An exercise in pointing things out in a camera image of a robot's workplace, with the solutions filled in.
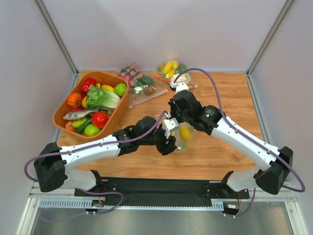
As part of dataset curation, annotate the clear zip bag pink slider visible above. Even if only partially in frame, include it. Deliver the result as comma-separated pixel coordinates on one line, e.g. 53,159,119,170
171,122,197,151

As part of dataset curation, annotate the fake yellow lemon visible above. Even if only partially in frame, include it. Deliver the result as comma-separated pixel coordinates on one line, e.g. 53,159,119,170
179,127,192,141

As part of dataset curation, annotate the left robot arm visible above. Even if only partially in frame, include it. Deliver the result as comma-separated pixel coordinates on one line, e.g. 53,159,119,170
34,117,179,192

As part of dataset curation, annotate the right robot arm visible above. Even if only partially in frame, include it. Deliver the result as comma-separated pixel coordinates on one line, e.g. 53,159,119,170
169,90,293,195

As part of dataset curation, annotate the fake white cauliflower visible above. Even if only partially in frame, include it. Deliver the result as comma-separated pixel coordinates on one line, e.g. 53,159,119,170
170,73,191,84

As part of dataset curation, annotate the zip bag with bananas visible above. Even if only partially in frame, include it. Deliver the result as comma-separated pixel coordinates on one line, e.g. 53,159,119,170
153,62,198,88

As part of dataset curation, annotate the fake yellow banana bunch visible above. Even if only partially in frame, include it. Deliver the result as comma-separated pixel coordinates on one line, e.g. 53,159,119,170
158,60,179,79

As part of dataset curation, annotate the zip bag with dotted fruit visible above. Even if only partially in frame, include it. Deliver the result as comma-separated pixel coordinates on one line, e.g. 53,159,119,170
113,63,169,109

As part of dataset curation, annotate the fake green avocado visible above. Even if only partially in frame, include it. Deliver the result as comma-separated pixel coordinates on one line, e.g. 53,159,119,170
139,76,155,85

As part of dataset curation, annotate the fake pink dragon fruit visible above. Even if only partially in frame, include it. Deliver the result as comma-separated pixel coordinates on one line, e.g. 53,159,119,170
118,66,143,87

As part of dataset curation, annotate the fake lime green fruit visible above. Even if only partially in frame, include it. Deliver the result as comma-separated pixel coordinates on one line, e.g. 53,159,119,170
114,83,127,97

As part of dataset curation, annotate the fake red tomato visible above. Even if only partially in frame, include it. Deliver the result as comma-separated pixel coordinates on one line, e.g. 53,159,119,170
91,112,109,129

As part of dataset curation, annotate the fake green apple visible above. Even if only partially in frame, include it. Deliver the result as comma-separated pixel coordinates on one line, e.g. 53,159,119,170
84,124,101,137

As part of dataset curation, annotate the fake green lettuce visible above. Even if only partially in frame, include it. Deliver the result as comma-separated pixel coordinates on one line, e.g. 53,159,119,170
86,85,121,110

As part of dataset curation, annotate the fake dark green cucumber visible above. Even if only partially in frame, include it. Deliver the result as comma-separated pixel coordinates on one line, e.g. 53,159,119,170
75,119,92,134

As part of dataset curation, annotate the fake grey fish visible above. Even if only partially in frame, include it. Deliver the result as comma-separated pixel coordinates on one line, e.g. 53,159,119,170
63,107,99,120

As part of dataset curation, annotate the fake peach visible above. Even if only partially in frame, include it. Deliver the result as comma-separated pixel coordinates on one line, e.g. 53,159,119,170
65,120,76,132

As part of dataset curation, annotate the fake red bell pepper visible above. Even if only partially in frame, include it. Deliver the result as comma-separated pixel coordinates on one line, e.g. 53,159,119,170
81,77,97,94

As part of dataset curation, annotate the fake orange pumpkin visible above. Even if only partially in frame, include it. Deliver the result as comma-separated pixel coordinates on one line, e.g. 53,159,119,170
66,93,82,108

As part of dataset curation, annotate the orange plastic basket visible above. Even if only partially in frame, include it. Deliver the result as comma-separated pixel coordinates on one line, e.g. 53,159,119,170
53,70,129,143

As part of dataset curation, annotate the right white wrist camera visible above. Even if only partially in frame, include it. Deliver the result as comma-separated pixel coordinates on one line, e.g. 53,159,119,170
170,81,189,94

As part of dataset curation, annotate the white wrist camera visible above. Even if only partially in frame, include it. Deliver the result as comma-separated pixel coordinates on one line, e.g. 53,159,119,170
170,81,189,94
162,118,179,138

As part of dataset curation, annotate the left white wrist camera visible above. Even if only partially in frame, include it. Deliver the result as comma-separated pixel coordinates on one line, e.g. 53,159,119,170
162,118,179,138

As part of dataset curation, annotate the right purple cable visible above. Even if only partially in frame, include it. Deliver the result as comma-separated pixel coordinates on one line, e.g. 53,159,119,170
173,68,306,193

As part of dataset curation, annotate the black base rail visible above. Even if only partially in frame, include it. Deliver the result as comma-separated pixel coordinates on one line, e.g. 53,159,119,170
73,169,250,208

